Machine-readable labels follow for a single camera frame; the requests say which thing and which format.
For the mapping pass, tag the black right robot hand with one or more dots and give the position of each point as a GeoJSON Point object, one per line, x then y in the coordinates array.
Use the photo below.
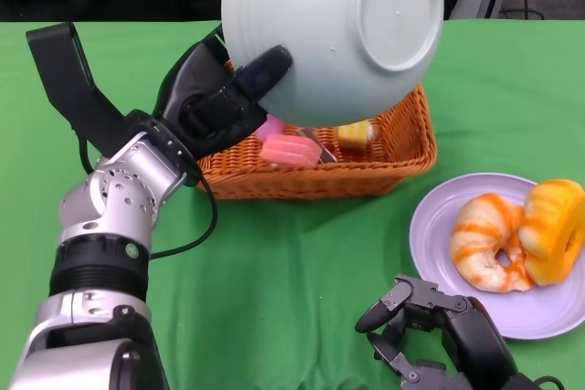
{"type": "Point", "coordinates": [475, 344]}

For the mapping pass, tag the salmon pink cake slice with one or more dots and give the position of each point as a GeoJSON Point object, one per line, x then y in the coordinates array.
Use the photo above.
{"type": "Point", "coordinates": [288, 150]}

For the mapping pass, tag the magenta cake slice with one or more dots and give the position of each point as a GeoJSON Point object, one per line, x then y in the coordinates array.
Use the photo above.
{"type": "Point", "coordinates": [272, 127]}

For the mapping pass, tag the pale lilac plate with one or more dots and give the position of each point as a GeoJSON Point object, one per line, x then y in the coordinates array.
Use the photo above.
{"type": "Point", "coordinates": [434, 216]}

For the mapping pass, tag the yellow cream cake slice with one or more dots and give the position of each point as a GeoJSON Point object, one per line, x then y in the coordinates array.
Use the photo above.
{"type": "Point", "coordinates": [354, 134]}

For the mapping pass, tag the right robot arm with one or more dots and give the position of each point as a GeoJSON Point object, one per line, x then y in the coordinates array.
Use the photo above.
{"type": "Point", "coordinates": [525, 383]}

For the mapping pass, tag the orange wicker basket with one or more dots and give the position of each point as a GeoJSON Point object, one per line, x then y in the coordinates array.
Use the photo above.
{"type": "Point", "coordinates": [297, 180]}

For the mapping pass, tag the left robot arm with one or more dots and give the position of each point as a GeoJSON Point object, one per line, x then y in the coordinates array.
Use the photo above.
{"type": "Point", "coordinates": [114, 193]}

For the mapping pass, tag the green tablecloth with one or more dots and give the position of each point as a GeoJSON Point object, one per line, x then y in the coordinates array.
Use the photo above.
{"type": "Point", "coordinates": [320, 248]}

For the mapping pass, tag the grey-green bowl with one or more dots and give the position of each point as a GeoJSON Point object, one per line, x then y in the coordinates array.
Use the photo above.
{"type": "Point", "coordinates": [297, 20]}

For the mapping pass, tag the oval orange swirl bread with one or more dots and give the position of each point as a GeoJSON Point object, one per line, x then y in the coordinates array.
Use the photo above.
{"type": "Point", "coordinates": [548, 225]}

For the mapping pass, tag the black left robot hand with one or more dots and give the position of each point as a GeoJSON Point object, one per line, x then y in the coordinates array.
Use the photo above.
{"type": "Point", "coordinates": [201, 88]}

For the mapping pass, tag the chocolate layer cake piece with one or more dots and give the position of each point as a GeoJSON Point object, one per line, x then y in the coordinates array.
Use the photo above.
{"type": "Point", "coordinates": [322, 148]}

